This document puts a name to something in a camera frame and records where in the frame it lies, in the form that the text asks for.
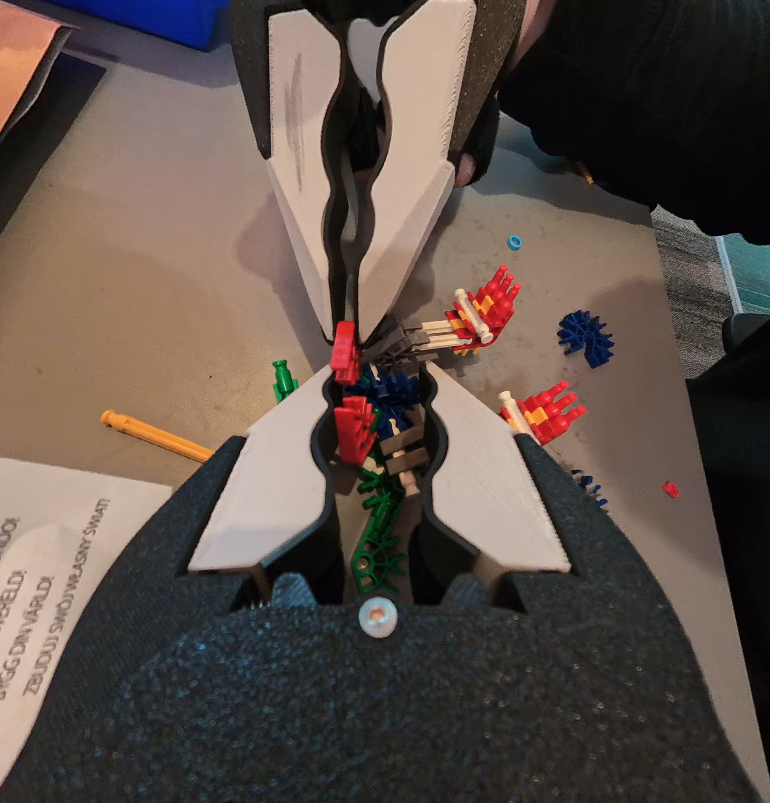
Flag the red yellow toy leg assembly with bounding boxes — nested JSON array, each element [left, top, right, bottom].
[[498, 379, 588, 446]]

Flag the white instruction leaflet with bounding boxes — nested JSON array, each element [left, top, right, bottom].
[[0, 453, 174, 782]]

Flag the orange printed plastic bag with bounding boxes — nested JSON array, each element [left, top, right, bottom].
[[0, 0, 107, 258]]

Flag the blue and grey snowflake connectors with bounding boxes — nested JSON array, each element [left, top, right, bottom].
[[570, 469, 609, 510]]

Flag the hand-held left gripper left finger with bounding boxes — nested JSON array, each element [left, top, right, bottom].
[[188, 364, 336, 573]]

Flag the person's right hand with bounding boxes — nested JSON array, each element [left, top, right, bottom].
[[454, 0, 553, 190]]

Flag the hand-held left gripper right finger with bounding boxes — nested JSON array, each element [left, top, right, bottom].
[[421, 363, 572, 573]]

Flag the blue snowflake toy connector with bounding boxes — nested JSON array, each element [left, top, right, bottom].
[[556, 309, 616, 370]]

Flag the red fan-shaped toy connector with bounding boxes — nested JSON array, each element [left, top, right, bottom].
[[330, 320, 362, 386]]

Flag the multicolour toy construction model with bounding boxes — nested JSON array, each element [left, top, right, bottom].
[[271, 265, 524, 597]]

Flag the long orange toy rod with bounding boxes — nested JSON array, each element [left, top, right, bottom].
[[100, 409, 217, 464]]

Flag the person's dark clothed legs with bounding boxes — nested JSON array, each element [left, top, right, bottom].
[[685, 310, 770, 803]]

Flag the blue plastic bin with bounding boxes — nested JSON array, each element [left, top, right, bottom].
[[46, 0, 232, 50]]

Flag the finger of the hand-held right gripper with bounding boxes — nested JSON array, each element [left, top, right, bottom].
[[357, 0, 478, 345], [266, 8, 347, 345]]

